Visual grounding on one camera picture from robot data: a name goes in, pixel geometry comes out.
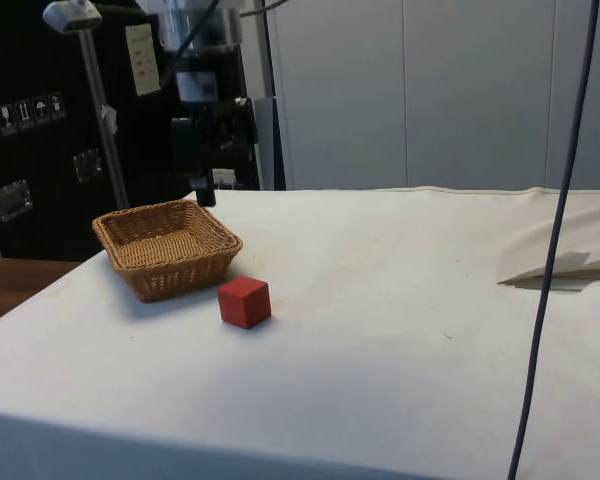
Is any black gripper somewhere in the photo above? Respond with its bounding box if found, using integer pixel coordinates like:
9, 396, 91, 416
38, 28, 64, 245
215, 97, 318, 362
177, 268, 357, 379
187, 98, 232, 208

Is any red cube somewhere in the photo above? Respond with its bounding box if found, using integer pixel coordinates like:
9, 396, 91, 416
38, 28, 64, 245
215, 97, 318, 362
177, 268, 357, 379
217, 275, 272, 331

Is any wicker basket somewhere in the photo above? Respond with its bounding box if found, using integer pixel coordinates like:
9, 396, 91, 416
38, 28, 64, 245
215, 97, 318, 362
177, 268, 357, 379
91, 198, 244, 304

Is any silver stand pole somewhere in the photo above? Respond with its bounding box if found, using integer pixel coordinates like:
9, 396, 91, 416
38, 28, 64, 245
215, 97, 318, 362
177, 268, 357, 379
78, 27, 130, 211

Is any black cabinet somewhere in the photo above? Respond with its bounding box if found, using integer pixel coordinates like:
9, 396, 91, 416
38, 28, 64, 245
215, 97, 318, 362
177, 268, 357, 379
0, 0, 287, 262

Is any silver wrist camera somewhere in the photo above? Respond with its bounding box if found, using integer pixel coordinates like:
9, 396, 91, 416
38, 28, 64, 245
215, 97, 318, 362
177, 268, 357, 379
174, 71, 219, 103

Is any black cable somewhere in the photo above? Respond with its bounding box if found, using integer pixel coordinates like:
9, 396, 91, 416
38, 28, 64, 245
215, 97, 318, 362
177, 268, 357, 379
159, 0, 222, 86

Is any grey camera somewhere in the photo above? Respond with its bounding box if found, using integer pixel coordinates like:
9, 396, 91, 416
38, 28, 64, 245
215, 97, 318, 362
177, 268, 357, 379
42, 0, 104, 35

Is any dark blue cable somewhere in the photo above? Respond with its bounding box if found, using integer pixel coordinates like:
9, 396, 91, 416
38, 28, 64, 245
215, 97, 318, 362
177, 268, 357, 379
506, 0, 600, 480

